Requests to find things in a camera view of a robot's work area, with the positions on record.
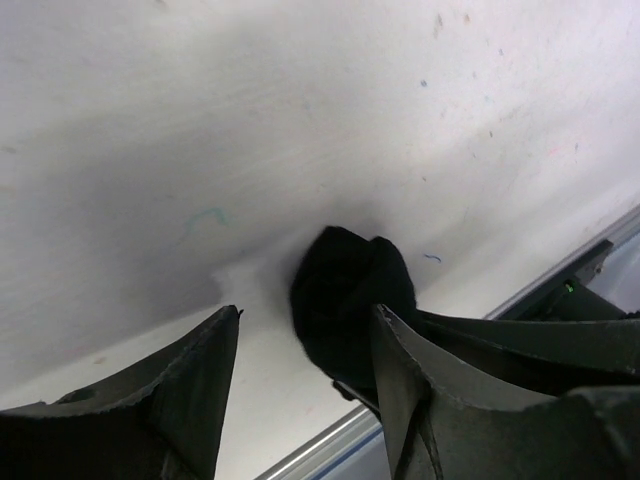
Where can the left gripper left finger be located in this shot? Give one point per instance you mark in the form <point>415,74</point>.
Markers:
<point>160,418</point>

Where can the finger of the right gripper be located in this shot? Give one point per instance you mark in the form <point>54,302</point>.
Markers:
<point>367,397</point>
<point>603,345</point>

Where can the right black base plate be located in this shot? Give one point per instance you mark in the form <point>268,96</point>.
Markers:
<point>565,296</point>

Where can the black underwear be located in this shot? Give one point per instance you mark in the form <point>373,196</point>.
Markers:
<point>340,280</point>

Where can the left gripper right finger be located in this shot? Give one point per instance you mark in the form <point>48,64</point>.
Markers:
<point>452,408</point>

